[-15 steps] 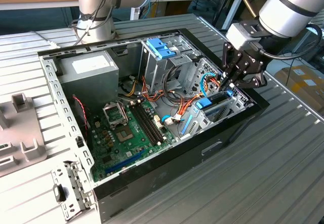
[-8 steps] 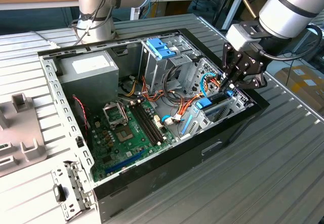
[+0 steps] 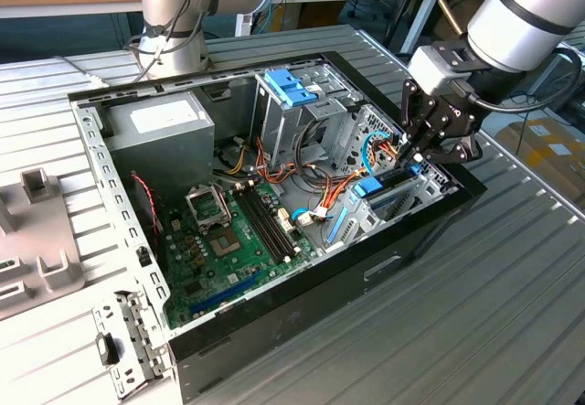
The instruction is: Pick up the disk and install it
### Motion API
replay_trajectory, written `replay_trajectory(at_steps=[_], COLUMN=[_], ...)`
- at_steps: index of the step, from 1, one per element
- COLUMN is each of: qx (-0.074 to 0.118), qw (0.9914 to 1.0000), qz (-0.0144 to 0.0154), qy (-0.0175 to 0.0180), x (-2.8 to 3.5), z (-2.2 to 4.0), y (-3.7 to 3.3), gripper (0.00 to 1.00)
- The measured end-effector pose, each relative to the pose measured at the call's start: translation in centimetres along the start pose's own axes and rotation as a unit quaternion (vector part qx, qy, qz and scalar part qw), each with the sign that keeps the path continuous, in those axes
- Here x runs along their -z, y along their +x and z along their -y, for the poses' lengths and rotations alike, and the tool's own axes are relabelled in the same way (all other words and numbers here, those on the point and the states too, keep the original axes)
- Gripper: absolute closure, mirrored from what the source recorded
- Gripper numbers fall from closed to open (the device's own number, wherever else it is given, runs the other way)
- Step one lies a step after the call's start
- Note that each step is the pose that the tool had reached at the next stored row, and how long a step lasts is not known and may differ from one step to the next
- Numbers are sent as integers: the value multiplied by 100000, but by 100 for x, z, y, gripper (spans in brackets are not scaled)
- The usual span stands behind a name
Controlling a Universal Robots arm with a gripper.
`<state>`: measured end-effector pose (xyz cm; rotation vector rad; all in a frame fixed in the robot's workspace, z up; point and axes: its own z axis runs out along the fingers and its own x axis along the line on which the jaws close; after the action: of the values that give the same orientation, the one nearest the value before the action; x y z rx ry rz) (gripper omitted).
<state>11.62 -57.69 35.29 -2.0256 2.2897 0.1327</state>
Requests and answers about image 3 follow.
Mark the black RAM slot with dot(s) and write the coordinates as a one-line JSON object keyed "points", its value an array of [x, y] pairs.
{"points": [[272, 220], [260, 224]]}

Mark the CPU socket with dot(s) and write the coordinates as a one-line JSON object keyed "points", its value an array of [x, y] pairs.
{"points": [[224, 244]]}

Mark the green motherboard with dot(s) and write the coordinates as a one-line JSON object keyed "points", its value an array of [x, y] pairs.
{"points": [[256, 258]]}

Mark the metal disk bay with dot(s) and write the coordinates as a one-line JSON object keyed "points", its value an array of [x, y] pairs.
{"points": [[434, 188]]}

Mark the white box under desk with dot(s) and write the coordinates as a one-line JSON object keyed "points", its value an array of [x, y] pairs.
{"points": [[245, 23]]}

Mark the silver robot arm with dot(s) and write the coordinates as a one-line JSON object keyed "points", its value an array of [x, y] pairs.
{"points": [[525, 16]]}

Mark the cardboard box with labels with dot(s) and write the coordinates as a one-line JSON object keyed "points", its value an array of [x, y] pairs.
{"points": [[548, 158]]}

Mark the black tripod stand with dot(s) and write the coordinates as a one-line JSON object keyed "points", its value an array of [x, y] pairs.
{"points": [[402, 12]]}

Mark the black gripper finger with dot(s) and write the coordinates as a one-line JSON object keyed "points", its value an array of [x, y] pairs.
{"points": [[457, 153], [416, 117]]}

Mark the blue expansion slot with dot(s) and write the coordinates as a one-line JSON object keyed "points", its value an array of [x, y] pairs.
{"points": [[226, 293]]}

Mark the hard disk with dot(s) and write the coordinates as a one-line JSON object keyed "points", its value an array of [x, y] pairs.
{"points": [[368, 188]]}

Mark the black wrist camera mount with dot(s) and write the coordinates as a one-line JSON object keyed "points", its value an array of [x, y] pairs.
{"points": [[457, 55]]}

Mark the green RAM stick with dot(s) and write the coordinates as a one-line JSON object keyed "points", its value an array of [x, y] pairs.
{"points": [[4, 264]]}

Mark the blue plastic bay latch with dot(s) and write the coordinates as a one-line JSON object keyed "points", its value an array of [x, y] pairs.
{"points": [[285, 87]]}

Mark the open black PC case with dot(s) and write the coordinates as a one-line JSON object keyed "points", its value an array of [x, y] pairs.
{"points": [[297, 318]]}

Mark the grey parts rack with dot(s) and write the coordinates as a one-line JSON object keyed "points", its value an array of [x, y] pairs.
{"points": [[41, 231]]}

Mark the metal drive cage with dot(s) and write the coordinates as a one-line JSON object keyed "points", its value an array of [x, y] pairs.
{"points": [[283, 126]]}

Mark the grey power supply unit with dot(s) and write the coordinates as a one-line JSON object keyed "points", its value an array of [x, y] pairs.
{"points": [[160, 149]]}

